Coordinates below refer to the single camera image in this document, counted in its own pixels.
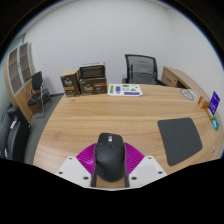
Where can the wooden side desk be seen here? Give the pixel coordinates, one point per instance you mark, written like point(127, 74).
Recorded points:
point(175, 77)

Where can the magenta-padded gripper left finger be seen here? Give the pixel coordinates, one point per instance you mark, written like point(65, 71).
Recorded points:
point(75, 170)

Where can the wooden shelf unit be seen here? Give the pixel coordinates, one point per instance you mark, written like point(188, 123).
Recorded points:
point(16, 90)

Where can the black printed box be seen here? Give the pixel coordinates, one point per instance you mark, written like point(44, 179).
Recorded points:
point(92, 71)

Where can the black leather office chair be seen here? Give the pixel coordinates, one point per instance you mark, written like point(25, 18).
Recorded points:
point(14, 135)

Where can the small wooden card stand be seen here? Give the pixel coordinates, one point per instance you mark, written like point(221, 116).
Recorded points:
point(203, 102)

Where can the dark grey mouse pad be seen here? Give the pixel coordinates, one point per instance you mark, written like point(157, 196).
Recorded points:
point(180, 140)

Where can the black visitor chair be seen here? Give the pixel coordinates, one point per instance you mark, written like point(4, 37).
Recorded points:
point(36, 80)

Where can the white printed paper sheet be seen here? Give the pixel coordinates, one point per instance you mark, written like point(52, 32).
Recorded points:
point(125, 90)

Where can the wide brown cardboard box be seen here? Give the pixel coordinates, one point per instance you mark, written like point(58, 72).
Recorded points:
point(93, 86)

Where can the small green packet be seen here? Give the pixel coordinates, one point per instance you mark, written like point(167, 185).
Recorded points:
point(215, 122)

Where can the dark grey computer mouse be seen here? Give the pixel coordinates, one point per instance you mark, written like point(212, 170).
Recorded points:
point(110, 158)

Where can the tall brown cardboard box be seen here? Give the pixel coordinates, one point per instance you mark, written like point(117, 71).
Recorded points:
point(70, 83)

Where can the round white disc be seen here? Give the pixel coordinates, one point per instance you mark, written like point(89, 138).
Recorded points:
point(187, 94)

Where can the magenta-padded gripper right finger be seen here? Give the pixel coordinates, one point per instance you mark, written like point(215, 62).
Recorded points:
point(145, 170)

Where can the black mesh office chair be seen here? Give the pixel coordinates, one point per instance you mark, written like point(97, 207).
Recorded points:
point(141, 68)

